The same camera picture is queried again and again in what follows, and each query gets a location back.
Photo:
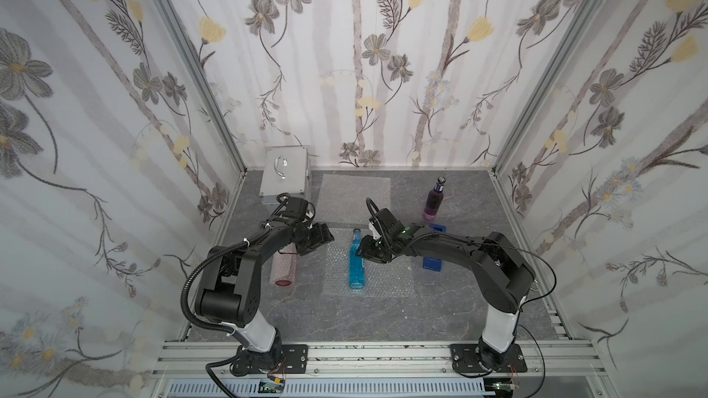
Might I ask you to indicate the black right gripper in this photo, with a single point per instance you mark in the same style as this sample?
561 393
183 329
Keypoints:
373 249

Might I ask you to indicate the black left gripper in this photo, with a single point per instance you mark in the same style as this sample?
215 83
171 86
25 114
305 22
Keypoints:
316 233

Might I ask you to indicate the blue glass bottle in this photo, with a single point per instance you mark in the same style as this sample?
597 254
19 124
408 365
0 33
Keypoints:
356 276

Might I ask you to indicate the blue tape dispenser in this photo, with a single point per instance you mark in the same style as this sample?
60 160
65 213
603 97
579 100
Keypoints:
431 263

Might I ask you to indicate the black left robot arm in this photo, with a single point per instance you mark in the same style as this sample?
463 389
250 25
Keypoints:
223 293

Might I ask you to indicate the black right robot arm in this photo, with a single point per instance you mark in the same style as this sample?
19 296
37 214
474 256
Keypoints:
503 275

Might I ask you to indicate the bubble wrap sheet stack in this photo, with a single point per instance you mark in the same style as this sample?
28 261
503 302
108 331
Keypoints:
342 198

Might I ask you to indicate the silver metal first-aid case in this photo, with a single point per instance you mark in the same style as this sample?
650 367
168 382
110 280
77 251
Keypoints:
287 170

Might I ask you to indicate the purple glass bottle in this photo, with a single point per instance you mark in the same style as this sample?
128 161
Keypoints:
434 199

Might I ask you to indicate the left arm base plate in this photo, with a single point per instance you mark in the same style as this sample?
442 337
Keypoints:
280 360

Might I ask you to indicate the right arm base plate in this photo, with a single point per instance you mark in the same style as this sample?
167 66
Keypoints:
476 359

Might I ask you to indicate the white slotted cable duct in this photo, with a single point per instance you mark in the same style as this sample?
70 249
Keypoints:
451 387

